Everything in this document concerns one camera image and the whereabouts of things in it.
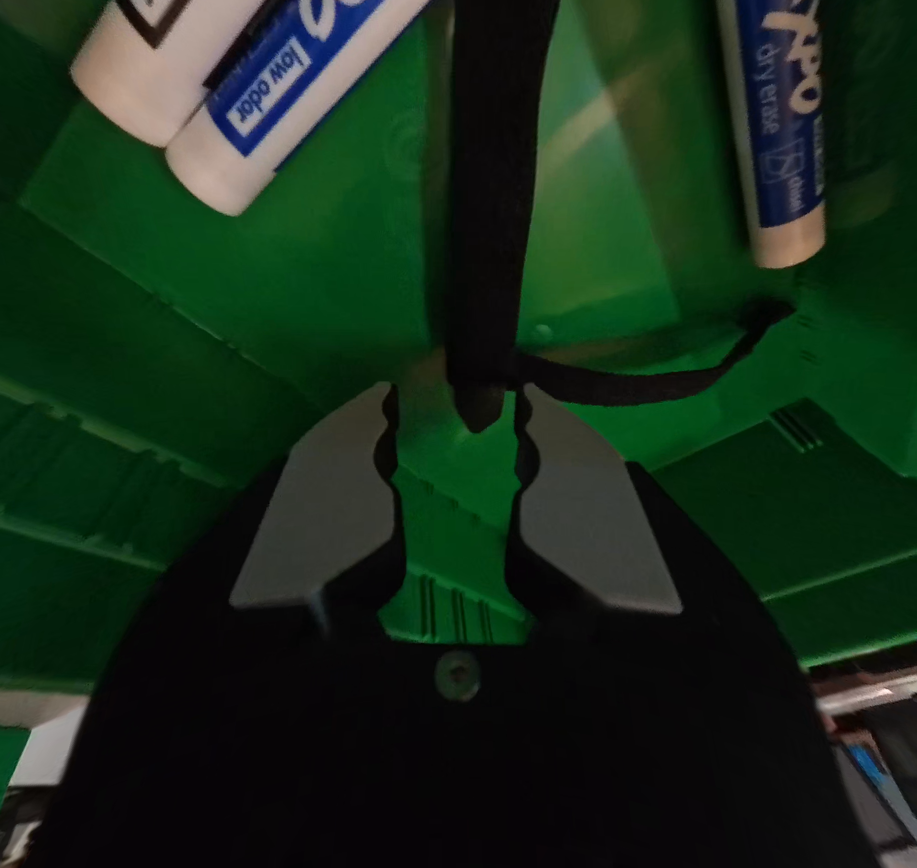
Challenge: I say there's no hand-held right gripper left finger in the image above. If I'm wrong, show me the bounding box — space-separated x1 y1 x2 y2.
229 382 404 623

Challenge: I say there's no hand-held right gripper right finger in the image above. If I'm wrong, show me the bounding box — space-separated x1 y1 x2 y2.
507 383 684 614

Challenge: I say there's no green plastic box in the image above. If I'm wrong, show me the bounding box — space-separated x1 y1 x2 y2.
0 0 917 790

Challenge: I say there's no black velcro strap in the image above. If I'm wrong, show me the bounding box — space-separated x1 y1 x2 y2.
512 300 796 407
444 0 570 433

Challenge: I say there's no blue dry erase marker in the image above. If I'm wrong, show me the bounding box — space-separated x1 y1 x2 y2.
709 0 828 269
165 0 470 217

